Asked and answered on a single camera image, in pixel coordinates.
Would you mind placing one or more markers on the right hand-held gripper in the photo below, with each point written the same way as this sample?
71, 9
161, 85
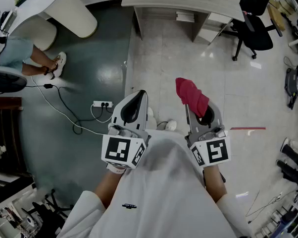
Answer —
217, 151

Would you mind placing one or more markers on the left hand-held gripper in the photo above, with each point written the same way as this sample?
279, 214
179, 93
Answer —
116, 147

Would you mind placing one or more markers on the red cloth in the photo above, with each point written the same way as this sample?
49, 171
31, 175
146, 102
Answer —
192, 95

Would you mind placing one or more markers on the person's left forearm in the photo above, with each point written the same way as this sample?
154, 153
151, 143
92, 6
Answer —
109, 187

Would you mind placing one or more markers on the person's right forearm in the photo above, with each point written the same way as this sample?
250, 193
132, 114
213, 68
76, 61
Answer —
214, 185

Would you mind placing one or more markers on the person's white shoe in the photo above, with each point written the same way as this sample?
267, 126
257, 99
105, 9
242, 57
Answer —
152, 119
172, 125

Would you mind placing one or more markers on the white power strip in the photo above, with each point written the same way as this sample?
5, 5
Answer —
103, 104

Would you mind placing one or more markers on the red floor tape strip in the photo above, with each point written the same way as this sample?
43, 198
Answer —
248, 128

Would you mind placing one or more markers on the white wristwatch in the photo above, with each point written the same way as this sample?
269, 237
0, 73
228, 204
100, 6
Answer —
116, 169

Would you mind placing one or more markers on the person's white shirt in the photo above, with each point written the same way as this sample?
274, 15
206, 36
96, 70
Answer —
163, 195

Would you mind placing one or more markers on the black bag with yellow trim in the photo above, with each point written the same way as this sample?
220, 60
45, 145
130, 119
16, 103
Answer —
293, 83

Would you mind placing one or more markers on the black office chair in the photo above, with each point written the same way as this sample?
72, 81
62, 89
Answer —
255, 31

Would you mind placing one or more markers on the black chair base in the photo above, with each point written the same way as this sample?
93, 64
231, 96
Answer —
52, 207

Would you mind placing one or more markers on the dark wooden cabinet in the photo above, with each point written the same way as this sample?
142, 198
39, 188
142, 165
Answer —
3, 133

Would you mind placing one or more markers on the white swivel chair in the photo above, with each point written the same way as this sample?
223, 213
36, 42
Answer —
5, 80

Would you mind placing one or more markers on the cardboard box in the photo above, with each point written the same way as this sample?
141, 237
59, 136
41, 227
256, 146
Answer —
277, 11

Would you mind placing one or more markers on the white rounded table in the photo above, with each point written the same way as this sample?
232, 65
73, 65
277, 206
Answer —
55, 4

